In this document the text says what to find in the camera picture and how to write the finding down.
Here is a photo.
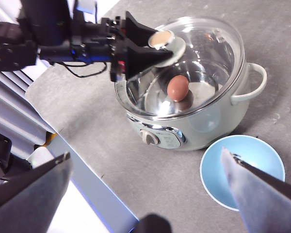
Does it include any brown egg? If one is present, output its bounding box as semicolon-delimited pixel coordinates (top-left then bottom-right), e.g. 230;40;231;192
166;74;190;102

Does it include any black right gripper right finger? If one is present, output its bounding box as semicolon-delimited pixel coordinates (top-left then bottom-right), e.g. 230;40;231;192
220;146;291;233

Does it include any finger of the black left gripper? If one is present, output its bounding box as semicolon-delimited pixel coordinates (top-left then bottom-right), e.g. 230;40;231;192
125;47;175;81
125;11;159;47

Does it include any blue bowl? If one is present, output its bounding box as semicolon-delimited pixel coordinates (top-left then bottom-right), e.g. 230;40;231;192
199;134;286;212

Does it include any thin black cable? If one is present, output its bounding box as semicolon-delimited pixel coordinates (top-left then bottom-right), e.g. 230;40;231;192
62;60;108;79

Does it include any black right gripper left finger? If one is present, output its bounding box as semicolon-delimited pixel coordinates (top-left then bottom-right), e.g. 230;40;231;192
0;151;74;233

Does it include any pale green electric steamer pot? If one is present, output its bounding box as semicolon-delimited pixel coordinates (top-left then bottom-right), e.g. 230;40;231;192
113;16;268;151

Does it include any white cylindrical device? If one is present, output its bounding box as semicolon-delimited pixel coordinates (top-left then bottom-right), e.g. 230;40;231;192
26;146;54;168

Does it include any aluminium frame rail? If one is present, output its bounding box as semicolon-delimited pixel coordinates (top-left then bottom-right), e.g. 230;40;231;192
0;71;58;146

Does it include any glass lid with green knob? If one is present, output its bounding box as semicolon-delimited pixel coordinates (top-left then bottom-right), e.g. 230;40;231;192
113;16;245;119

